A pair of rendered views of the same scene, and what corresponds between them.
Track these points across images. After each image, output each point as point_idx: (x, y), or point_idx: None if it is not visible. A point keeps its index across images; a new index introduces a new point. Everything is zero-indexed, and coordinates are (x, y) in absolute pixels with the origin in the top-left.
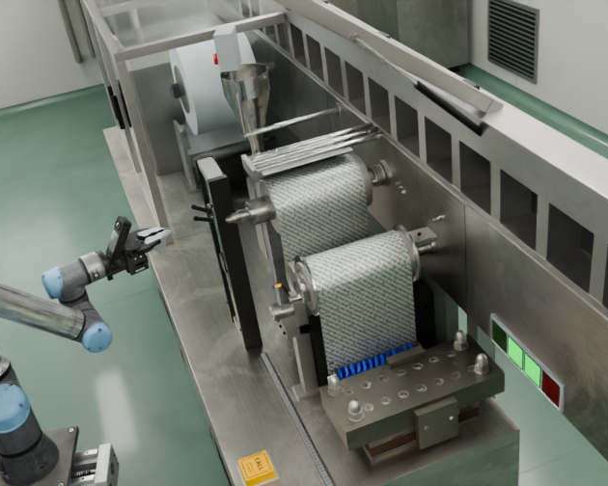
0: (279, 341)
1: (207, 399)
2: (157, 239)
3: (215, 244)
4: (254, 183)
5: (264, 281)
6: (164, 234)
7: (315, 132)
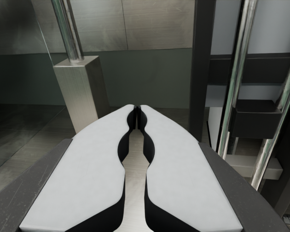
0: (260, 192)
1: None
2: (205, 149)
3: (205, 103)
4: (73, 64)
5: (136, 162)
6: (172, 120)
7: (80, 22)
